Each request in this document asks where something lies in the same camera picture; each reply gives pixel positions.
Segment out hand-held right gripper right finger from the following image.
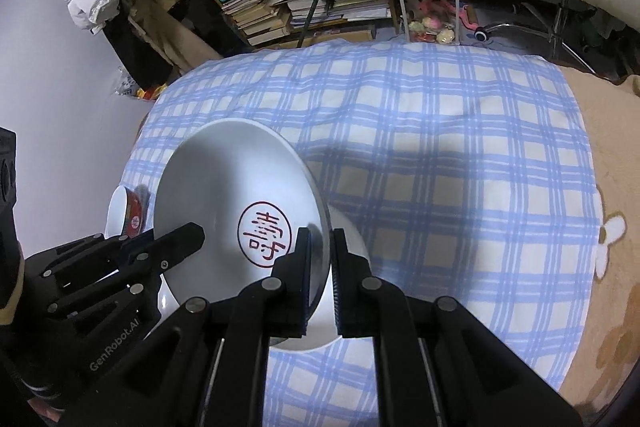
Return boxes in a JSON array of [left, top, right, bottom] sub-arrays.
[[331, 228, 583, 427]]

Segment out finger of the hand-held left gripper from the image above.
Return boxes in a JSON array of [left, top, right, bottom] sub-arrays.
[[47, 222, 207, 320], [25, 231, 156, 288]]

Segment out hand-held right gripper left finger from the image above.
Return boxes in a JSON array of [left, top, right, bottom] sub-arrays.
[[62, 228, 312, 427]]

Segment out deep white cherry-print plate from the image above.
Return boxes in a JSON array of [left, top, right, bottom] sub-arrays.
[[157, 206, 372, 348]]

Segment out white bowl with red outside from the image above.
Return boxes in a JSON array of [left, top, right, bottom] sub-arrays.
[[106, 186, 148, 239]]

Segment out large white cherry-print plate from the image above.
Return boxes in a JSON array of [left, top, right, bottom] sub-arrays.
[[152, 118, 332, 353]]

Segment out blue plaid cloth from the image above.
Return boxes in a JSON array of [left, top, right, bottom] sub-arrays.
[[122, 41, 603, 427]]

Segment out yellow red packet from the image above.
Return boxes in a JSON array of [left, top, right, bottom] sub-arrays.
[[135, 82, 168, 100]]

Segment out brown cardboard sheets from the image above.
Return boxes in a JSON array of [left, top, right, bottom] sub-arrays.
[[127, 0, 226, 75]]

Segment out stack of books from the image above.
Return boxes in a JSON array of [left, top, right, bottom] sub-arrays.
[[222, 0, 391, 46]]

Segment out pink plush toys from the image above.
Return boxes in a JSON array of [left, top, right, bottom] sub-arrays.
[[407, 0, 458, 45]]

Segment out beige floral blanket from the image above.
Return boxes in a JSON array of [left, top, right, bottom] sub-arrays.
[[555, 67, 640, 413]]

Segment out metal chair legs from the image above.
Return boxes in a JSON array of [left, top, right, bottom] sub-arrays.
[[480, 0, 596, 72]]

